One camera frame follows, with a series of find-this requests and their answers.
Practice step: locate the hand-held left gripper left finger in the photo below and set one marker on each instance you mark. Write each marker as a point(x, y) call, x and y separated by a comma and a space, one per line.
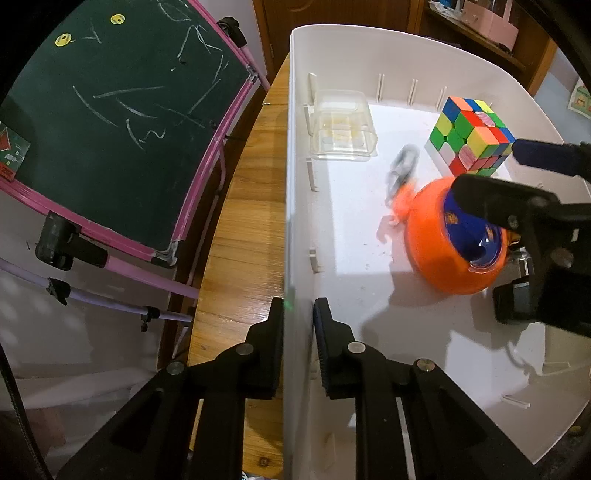
point(270, 364)

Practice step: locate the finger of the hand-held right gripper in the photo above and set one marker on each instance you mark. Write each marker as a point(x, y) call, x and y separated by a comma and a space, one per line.
point(549, 154)
point(498, 198)

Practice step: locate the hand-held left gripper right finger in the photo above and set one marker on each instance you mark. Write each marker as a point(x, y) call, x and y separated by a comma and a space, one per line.
point(323, 350)

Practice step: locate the orange ball toy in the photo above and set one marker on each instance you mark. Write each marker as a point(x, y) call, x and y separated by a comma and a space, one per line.
point(429, 240)

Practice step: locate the white plastic storage bin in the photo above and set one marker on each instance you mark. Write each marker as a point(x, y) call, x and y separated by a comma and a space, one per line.
point(360, 240)

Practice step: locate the colourful puzzle cube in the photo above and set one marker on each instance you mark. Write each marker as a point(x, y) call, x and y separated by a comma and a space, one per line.
point(461, 129)

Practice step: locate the wooden shelf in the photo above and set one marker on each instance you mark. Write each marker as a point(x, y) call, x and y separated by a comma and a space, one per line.
point(535, 60)

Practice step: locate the black metal clip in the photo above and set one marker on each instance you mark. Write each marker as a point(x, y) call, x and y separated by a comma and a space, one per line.
point(401, 168)

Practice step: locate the black plug adapter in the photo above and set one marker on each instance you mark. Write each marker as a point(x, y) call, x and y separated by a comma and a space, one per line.
point(508, 300)

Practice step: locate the pink box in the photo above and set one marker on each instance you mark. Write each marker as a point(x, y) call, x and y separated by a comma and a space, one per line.
point(489, 21)

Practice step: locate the clear plastic container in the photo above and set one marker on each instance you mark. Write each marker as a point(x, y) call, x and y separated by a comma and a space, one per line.
point(341, 120)

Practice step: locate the white pole with black clips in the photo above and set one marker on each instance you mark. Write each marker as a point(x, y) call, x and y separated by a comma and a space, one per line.
point(92, 300)

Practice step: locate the wooden door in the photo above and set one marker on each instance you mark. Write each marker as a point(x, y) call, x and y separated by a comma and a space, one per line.
point(341, 14)

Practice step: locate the black easel knob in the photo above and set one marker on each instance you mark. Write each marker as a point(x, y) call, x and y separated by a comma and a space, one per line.
point(233, 30)
point(60, 240)

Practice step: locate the pink framed chalkboard easel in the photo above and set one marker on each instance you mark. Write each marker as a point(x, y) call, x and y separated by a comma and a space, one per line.
point(115, 138)

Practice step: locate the red green card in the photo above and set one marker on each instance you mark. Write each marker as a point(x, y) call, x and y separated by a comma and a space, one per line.
point(11, 152)

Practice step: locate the wall poster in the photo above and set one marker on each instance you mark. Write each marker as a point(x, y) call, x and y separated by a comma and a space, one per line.
point(581, 99)

